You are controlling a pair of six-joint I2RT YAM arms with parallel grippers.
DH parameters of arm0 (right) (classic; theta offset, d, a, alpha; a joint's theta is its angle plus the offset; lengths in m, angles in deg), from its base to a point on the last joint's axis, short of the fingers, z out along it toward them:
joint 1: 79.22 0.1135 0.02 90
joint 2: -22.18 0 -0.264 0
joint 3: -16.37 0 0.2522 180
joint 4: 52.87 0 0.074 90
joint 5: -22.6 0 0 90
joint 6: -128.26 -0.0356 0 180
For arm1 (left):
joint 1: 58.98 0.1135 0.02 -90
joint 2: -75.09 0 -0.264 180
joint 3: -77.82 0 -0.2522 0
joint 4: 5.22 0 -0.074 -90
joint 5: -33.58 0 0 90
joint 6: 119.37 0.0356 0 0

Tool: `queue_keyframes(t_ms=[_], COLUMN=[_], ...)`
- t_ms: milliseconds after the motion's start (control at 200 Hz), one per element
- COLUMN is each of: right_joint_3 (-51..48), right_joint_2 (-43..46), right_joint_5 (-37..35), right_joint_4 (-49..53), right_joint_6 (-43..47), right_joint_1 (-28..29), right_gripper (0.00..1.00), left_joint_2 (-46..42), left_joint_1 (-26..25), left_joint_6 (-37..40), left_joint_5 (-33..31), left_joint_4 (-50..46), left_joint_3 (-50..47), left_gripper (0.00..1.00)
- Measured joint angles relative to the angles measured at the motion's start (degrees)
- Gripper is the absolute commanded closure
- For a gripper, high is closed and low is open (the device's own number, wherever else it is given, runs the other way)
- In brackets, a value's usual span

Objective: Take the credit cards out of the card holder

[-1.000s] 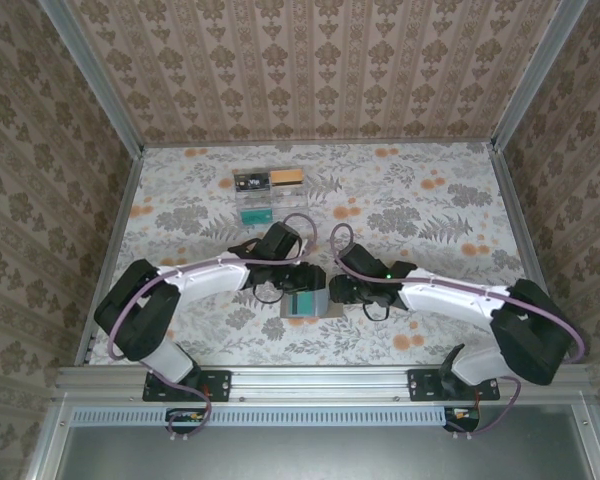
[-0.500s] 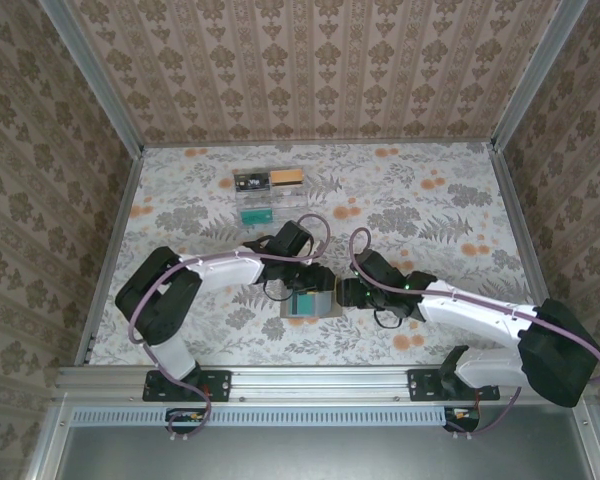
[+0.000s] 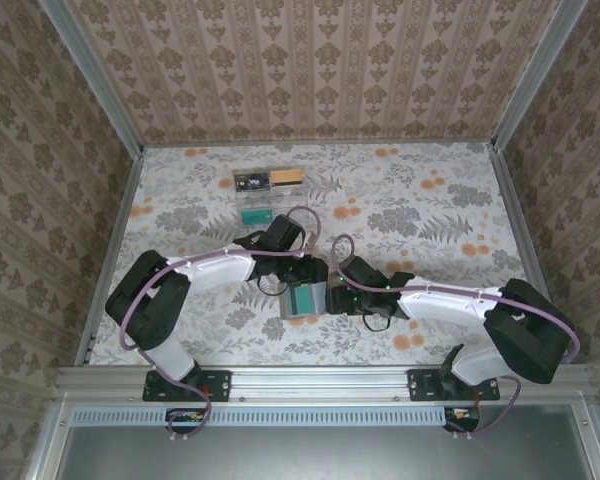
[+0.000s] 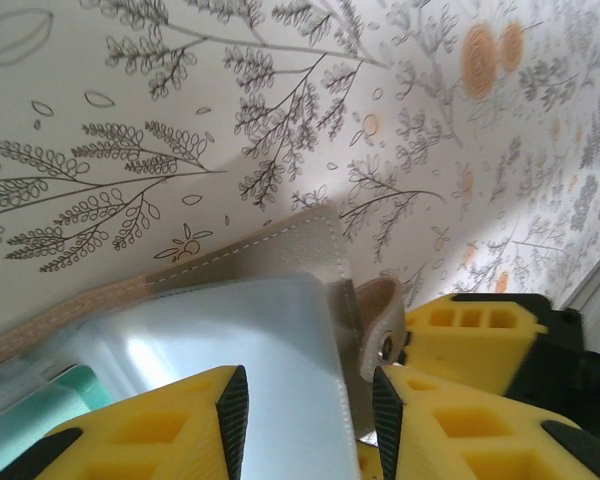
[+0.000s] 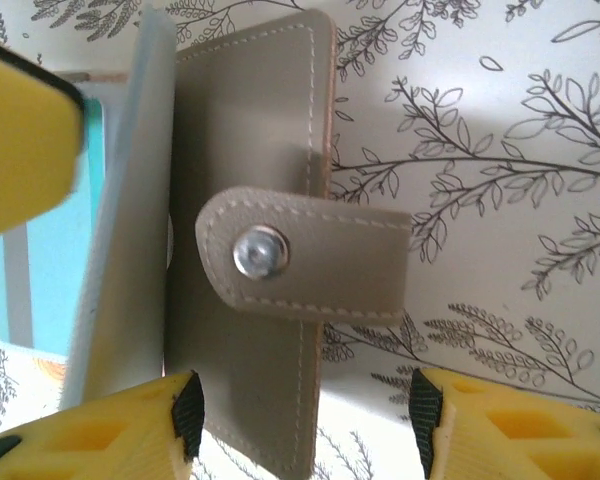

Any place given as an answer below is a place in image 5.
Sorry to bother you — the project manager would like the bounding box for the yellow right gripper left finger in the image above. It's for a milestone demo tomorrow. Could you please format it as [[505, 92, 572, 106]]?
[[0, 369, 205, 480]]

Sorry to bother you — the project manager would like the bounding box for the taupe leather card holder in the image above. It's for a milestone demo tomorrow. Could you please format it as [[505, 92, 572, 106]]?
[[0, 4, 412, 479]]

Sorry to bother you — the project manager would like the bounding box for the teal card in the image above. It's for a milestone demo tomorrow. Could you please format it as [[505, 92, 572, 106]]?
[[0, 97, 106, 359]]

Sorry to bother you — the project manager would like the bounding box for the floral print table cover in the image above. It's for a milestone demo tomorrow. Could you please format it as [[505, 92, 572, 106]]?
[[0, 0, 600, 480]]

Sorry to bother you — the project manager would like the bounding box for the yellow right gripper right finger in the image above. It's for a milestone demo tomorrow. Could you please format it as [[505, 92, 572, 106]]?
[[408, 368, 600, 480]]

